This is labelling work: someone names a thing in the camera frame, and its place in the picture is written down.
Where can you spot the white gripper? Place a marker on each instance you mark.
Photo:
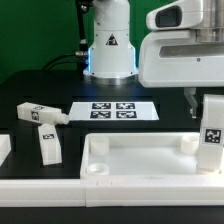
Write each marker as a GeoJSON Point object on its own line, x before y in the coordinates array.
{"type": "Point", "coordinates": [176, 59]}

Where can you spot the white desk top tray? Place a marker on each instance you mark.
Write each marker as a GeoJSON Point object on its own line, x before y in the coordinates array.
{"type": "Point", "coordinates": [143, 155]}

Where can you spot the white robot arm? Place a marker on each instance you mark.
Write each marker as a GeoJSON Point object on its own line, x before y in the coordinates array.
{"type": "Point", "coordinates": [112, 59]}

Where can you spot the white marker plate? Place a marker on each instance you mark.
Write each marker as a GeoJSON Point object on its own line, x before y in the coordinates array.
{"type": "Point", "coordinates": [113, 111]}

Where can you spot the white front rail barrier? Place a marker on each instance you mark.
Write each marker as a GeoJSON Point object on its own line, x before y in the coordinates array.
{"type": "Point", "coordinates": [201, 190]}

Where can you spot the white left rail block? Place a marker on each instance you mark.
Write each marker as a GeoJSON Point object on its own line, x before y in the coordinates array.
{"type": "Point", "coordinates": [5, 147]}

